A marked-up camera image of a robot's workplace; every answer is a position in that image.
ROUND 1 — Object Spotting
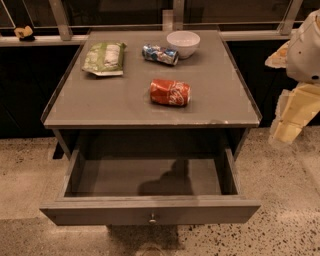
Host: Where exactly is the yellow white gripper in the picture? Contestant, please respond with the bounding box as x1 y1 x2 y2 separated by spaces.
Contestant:
270 83 320 143

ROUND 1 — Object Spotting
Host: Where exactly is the grey top drawer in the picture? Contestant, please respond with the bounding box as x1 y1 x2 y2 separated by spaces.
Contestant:
40 149 261 226

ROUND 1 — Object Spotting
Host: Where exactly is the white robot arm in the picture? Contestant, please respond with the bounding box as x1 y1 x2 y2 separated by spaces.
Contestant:
265 10 320 144

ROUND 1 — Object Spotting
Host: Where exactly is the grey drawer cabinet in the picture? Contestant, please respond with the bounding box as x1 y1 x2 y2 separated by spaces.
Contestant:
42 30 261 155

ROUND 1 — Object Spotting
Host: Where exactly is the metal drawer knob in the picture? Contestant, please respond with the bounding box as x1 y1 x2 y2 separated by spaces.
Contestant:
148 213 157 225

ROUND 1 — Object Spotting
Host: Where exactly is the white bowl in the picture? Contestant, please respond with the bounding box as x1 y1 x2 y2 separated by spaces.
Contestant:
167 31 201 59

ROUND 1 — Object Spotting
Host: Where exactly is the red crushed cola can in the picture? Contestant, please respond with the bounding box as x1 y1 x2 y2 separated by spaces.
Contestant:
149 79 191 106

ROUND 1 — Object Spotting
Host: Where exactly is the blue crushed soda can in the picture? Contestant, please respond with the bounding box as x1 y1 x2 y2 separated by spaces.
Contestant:
142 44 179 66

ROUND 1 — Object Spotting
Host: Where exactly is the green snack bag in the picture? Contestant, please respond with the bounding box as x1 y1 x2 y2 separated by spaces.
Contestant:
82 42 126 77

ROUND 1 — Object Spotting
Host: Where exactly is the metal window railing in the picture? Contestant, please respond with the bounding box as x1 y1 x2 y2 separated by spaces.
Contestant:
0 0 320 48

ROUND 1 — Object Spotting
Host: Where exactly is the small yellow object on ledge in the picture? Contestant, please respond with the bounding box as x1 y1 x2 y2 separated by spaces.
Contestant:
14 26 35 41

